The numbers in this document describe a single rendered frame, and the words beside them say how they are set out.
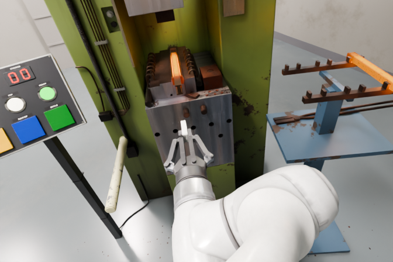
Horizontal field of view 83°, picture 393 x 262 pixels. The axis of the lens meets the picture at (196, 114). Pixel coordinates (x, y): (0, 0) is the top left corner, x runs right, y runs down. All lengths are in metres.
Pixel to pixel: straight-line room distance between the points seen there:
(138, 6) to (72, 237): 1.53
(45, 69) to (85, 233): 1.21
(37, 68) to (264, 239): 0.89
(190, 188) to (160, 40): 1.07
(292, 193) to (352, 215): 1.44
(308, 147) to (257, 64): 0.47
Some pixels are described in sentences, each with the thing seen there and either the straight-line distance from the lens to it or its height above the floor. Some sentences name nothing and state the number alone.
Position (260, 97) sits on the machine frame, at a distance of 1.29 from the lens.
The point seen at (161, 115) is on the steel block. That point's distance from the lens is 0.98.
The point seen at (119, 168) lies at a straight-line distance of 1.16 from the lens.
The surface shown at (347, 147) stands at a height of 0.75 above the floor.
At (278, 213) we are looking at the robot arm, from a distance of 0.31.
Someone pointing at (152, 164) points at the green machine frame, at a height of 0.37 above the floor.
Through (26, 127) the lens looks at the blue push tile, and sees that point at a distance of 0.95.
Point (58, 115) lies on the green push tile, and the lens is 0.94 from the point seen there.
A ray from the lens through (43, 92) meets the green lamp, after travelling 0.95.
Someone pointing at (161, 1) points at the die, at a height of 1.30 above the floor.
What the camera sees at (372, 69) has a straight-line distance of 0.99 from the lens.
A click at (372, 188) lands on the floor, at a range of 1.96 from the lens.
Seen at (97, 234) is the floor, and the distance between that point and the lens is 1.81.
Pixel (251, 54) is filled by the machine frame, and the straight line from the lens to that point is 1.15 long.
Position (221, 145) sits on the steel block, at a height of 0.61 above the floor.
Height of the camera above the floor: 1.42
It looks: 36 degrees down
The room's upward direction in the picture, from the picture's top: 9 degrees counter-clockwise
